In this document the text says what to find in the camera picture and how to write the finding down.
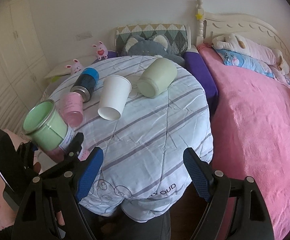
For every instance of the pink bunny plush front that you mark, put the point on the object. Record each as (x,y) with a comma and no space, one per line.
(75,67)

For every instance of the diamond pattern quilted cushion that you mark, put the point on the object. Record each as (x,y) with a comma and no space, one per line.
(178,35)

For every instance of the small pink cup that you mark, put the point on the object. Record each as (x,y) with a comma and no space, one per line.
(71,108)

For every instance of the pink bunny plush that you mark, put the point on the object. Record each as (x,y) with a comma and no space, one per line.
(75,67)
(100,51)

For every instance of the cream wardrobe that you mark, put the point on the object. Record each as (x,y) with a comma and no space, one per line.
(23,64)

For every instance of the black can blue cap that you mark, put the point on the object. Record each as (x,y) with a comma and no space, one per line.
(86,83)

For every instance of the white paper cup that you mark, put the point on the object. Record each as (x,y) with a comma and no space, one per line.
(114,94)

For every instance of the striped white quilt cover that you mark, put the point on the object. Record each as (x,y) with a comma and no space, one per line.
(143,171)

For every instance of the clear jar green pink paper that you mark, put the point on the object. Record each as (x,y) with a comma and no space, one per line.
(45,127)

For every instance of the pale green ceramic cup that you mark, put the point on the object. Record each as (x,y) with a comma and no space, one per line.
(157,77)

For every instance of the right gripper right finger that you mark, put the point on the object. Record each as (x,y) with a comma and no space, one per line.
(249,215)

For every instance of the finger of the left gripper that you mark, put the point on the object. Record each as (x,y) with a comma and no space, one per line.
(73,149)

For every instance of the grey cat plush pillow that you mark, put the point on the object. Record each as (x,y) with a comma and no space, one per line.
(158,45)

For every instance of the blue cartoon pillow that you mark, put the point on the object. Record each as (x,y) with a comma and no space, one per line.
(231,58)

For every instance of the white plush toy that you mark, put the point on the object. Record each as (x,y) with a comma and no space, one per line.
(239,44)

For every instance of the purple cushion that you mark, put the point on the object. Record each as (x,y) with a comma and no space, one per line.
(195,72)

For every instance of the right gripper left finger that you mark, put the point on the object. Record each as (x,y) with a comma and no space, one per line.
(59,189)

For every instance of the pink fleece blanket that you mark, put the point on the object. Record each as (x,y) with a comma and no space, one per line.
(251,131)

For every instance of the cream wooden headboard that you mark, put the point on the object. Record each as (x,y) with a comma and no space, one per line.
(210,25)

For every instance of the pink bunny plush rear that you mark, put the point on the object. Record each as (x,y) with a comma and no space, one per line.
(100,51)

